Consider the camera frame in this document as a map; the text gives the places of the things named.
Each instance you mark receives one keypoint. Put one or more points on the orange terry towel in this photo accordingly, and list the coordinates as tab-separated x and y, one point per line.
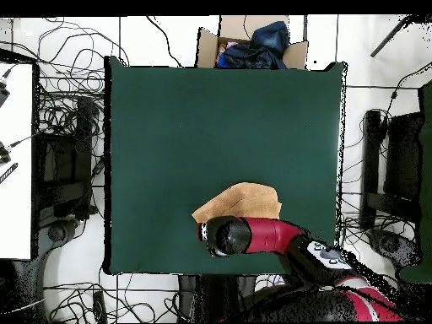
249	200

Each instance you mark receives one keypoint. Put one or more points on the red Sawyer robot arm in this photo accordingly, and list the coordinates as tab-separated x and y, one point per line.
270	234

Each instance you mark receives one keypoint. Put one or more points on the dark green table cloth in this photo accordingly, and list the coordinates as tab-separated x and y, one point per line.
270	135

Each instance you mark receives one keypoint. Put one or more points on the black power strip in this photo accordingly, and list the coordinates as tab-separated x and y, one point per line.
99	307

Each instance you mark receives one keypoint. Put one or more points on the black equipment rack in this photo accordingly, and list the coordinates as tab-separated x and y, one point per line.
64	162

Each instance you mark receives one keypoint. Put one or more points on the brown cardboard box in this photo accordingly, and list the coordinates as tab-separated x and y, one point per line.
206	50

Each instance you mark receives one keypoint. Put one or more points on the white side table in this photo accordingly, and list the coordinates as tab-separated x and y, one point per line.
15	202

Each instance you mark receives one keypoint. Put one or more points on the dark blue clothing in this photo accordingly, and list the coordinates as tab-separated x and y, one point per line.
266	47

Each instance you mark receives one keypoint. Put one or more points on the green cloth on neighbouring table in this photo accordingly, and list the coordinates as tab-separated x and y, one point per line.
426	168

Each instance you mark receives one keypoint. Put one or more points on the dark metal rod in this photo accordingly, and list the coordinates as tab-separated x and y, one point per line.
388	37

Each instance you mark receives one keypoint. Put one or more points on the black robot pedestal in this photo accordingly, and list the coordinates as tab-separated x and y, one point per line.
209	300

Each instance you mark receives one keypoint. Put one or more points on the black metal frame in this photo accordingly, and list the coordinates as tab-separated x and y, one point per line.
403	158

